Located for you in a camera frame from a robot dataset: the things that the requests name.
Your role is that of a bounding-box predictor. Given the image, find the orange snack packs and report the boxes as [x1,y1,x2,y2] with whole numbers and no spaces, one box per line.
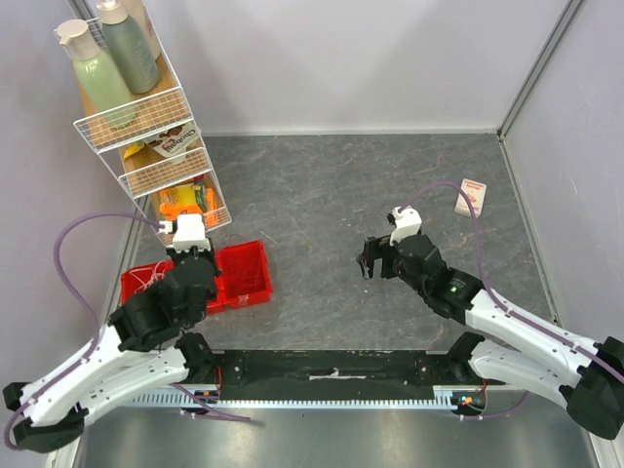
[159,182,219,227]

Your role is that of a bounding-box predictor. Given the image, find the small white card box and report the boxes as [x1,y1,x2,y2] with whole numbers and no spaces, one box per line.
[454,178,488,218]

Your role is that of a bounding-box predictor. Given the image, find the red bin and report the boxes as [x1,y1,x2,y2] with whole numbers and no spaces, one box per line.
[215,240,273,309]
[120,260,174,304]

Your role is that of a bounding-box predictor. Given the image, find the dark green bottle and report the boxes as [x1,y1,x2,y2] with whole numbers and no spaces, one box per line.
[97,1,160,95]

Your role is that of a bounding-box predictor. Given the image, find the red bin left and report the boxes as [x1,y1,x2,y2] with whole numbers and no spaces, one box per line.
[120,260,174,304]

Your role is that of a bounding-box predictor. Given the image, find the white cable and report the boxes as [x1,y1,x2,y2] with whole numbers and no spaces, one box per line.
[128,260,175,293]

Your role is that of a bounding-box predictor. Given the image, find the chocolate cookie box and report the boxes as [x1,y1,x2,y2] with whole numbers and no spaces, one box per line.
[143,122,200,158]

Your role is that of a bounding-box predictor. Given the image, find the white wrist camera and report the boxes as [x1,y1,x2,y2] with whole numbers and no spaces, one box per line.
[389,206,422,245]
[158,214,213,253]

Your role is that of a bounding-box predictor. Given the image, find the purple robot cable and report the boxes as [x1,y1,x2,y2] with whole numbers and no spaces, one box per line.
[2,212,253,450]
[399,180,624,422]

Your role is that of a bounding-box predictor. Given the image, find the slotted cable duct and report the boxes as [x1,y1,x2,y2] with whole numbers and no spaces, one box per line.
[124,387,457,410]

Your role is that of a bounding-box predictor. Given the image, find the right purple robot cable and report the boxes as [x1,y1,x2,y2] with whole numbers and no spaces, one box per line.
[399,180,624,422]

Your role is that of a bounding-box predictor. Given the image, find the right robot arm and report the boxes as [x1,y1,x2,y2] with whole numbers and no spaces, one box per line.
[357,234,623,440]

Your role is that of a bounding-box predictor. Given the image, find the beige bottle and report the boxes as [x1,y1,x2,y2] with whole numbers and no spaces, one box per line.
[121,0,161,60]

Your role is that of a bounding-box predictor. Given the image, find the white wire shelf rack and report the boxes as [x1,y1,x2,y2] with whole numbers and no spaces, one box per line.
[72,0,233,249]

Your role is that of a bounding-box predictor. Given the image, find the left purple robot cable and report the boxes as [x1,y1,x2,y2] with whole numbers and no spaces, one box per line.
[2,212,253,450]

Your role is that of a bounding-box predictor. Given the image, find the red bin right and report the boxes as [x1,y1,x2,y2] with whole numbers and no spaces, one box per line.
[215,240,273,309]

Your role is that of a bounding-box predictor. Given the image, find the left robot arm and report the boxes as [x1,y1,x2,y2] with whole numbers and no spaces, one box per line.
[3,241,219,453]

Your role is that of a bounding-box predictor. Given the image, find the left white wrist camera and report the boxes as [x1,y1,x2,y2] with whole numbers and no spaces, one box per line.
[158,214,213,253]

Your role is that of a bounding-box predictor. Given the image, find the light green bottle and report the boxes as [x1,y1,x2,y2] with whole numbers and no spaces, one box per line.
[56,19,136,130]

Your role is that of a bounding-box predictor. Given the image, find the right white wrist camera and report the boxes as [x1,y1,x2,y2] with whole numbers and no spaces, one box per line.
[389,206,422,245]

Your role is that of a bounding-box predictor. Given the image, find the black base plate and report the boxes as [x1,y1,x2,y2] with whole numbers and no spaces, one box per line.
[199,350,482,399]

